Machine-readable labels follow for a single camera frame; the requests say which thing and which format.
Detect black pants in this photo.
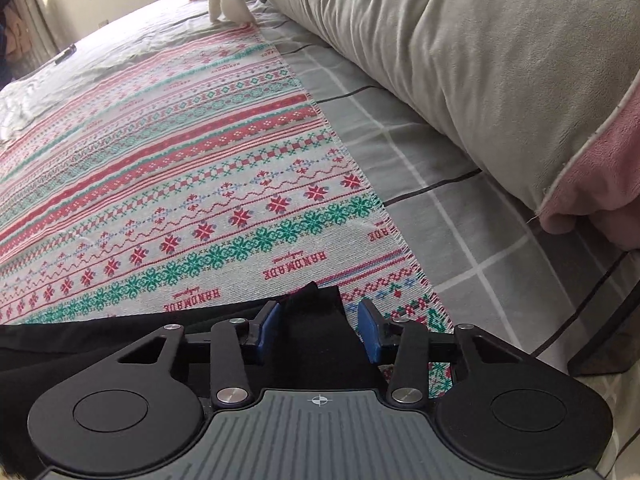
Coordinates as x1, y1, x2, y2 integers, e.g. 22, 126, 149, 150
0, 281, 392, 413

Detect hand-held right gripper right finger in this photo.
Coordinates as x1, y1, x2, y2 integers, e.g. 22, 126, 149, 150
357, 298, 524, 407

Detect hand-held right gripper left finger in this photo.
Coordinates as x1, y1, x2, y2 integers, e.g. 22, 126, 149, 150
117, 301, 281, 409

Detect grey plush long pillow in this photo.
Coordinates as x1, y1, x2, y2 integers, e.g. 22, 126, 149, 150
247, 0, 640, 256

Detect patterned beige curtain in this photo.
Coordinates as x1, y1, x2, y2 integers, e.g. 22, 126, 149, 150
12, 0, 63, 58

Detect grey checked bed sheet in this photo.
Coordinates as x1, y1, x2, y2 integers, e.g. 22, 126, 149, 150
0, 0, 640, 480

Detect red green patterned blanket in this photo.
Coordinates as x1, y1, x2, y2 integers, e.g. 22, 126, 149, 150
0, 22, 457, 401

